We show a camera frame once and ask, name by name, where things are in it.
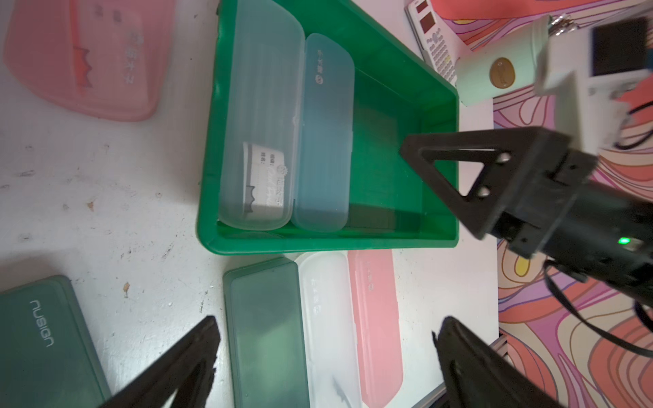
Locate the light blue pencil case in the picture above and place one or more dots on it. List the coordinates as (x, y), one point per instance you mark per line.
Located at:
(322, 186)

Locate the clear frosted pencil case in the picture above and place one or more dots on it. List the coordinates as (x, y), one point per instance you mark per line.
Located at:
(263, 115)

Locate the pink pencil case front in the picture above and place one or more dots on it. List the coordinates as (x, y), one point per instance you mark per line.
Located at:
(376, 312)

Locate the pink pencil case far left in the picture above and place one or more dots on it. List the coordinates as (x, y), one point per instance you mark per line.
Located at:
(105, 59)

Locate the mint green pen cup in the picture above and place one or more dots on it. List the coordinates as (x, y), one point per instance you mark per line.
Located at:
(504, 66)

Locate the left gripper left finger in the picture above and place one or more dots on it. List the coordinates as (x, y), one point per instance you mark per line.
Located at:
(184, 374)

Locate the green plastic storage tray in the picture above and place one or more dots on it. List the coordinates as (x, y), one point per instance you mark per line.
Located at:
(396, 95)

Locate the white translucent pencil case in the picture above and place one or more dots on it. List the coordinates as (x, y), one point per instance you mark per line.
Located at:
(329, 330)

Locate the dark green pencil case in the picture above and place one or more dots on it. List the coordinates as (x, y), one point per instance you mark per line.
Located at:
(48, 358)
(264, 325)

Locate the pink pencil case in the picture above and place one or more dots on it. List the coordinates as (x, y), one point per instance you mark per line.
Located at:
(376, 312)
(105, 59)

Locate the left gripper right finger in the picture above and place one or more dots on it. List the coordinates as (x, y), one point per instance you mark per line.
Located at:
(477, 376)

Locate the pens in cup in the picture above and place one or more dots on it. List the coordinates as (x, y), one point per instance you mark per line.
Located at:
(561, 24)

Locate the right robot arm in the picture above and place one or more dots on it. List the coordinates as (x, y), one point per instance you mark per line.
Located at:
(606, 236)

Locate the white calculator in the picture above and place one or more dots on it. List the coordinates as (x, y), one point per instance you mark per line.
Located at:
(439, 45)

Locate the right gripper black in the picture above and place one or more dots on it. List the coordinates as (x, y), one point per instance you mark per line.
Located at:
(515, 184)

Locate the dark green pencil case right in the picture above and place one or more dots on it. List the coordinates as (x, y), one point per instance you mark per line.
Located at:
(264, 325)

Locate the dark green pencil case left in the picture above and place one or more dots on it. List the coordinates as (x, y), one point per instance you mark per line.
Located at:
(48, 358)

